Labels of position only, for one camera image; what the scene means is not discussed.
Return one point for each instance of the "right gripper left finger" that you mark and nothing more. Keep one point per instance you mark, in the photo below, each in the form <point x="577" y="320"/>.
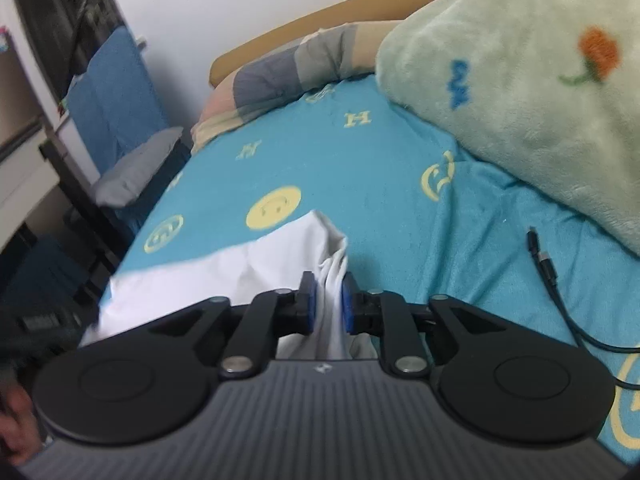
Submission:
<point x="241" y="340"/>

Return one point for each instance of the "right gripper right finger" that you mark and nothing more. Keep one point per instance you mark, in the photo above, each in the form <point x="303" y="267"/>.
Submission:
<point x="412" y="338"/>

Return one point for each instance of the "white t-shirt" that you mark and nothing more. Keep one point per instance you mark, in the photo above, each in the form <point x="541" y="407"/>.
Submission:
<point x="276" y="260"/>

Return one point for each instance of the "person's hand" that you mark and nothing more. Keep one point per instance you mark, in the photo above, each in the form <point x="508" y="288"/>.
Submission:
<point x="19" y="425"/>

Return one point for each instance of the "cyan patterned bed sheet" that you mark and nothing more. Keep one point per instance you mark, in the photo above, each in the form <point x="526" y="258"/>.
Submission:
<point x="421" y="216"/>

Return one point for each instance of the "grey seat cushion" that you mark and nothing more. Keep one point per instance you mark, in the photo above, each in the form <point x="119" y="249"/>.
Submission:
<point x="125" y="182"/>

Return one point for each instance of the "plaid grey beige pillow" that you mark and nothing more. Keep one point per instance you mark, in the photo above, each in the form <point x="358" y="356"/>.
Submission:
<point x="283" y="75"/>

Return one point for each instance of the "blue covered chair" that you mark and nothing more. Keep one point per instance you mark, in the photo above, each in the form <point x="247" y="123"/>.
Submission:
<point x="116" y="108"/>

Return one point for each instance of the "light green fleece blanket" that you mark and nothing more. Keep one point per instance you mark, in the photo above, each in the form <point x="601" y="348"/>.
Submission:
<point x="546" y="89"/>

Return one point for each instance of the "white black desk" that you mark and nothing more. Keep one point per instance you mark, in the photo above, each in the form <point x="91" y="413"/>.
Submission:
<point x="31" y="189"/>

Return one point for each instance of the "mustard yellow headboard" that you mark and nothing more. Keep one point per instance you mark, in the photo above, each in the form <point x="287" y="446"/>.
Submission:
<point x="347" y="11"/>

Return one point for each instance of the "gold beige refrigerator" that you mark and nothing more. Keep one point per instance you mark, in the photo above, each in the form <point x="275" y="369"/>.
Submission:
<point x="24" y="94"/>

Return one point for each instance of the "dark barred window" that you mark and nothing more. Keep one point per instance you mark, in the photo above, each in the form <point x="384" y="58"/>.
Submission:
<point x="65" y="34"/>

